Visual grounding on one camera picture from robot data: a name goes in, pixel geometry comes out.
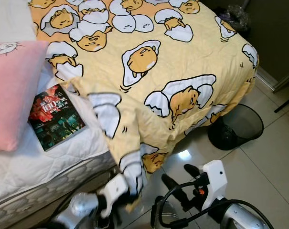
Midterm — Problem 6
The white quilted mattress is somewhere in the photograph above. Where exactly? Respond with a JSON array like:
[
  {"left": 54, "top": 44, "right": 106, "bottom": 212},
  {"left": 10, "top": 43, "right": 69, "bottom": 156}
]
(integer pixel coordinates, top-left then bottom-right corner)
[{"left": 0, "top": 0, "right": 130, "bottom": 229}]

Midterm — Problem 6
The dark red-titled book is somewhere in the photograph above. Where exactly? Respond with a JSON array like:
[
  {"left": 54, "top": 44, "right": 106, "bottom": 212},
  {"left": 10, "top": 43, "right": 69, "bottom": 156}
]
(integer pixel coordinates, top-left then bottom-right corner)
[{"left": 28, "top": 83, "right": 86, "bottom": 152}]

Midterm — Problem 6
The yellow egg cartoon blanket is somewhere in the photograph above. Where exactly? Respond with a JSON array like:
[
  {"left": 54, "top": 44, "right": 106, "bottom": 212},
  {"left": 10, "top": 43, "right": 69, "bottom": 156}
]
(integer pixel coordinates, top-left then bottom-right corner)
[{"left": 27, "top": 0, "right": 259, "bottom": 213}]

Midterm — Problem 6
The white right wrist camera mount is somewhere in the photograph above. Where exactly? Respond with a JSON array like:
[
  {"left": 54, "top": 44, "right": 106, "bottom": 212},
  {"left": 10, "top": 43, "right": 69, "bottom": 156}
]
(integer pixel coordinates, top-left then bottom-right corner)
[{"left": 203, "top": 160, "right": 228, "bottom": 210}]

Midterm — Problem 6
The crinkled clear plastic bag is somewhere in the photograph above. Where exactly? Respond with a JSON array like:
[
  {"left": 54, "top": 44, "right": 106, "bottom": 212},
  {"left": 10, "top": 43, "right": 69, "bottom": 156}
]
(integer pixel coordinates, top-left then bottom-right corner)
[{"left": 225, "top": 4, "right": 252, "bottom": 31}]

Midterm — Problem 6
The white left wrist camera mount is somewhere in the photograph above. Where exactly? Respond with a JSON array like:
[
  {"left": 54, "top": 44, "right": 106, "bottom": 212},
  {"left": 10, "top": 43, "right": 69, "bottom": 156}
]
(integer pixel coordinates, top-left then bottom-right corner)
[{"left": 99, "top": 173, "right": 130, "bottom": 218}]

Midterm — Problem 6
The black mesh wastebasket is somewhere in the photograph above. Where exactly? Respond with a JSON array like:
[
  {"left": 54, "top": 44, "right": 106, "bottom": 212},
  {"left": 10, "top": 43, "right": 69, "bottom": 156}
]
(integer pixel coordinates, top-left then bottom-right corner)
[{"left": 207, "top": 104, "right": 264, "bottom": 151}]

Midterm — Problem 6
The thin black rod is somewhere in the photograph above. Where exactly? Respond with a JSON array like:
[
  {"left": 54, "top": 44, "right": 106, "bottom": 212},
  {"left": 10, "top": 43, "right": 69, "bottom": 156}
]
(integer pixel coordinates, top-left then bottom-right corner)
[{"left": 274, "top": 93, "right": 289, "bottom": 114}]

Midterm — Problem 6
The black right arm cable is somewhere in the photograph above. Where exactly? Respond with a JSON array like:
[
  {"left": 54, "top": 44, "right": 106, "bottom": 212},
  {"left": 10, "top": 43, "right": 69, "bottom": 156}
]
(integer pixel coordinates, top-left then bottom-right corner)
[{"left": 156, "top": 181, "right": 276, "bottom": 229}]

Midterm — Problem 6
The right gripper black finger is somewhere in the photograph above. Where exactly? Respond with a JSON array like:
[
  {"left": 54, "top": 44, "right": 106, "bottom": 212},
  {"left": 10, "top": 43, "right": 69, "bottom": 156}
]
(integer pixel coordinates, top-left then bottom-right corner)
[
  {"left": 161, "top": 173, "right": 193, "bottom": 201},
  {"left": 183, "top": 164, "right": 211, "bottom": 186}
]

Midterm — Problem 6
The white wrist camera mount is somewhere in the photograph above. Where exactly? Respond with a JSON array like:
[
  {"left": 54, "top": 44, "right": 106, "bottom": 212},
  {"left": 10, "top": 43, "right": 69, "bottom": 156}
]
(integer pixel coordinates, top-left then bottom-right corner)
[
  {"left": 99, "top": 173, "right": 130, "bottom": 218},
  {"left": 203, "top": 160, "right": 228, "bottom": 210}
]

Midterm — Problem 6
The pink pillow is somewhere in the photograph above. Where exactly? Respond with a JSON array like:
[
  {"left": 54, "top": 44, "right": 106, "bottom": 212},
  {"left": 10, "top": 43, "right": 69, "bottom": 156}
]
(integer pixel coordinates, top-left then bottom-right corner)
[{"left": 0, "top": 41, "right": 49, "bottom": 152}]

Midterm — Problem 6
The grey robot leg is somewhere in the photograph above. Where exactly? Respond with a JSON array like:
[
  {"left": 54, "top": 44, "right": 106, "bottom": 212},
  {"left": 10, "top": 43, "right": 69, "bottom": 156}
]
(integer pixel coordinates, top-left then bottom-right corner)
[{"left": 150, "top": 195, "right": 183, "bottom": 229}]

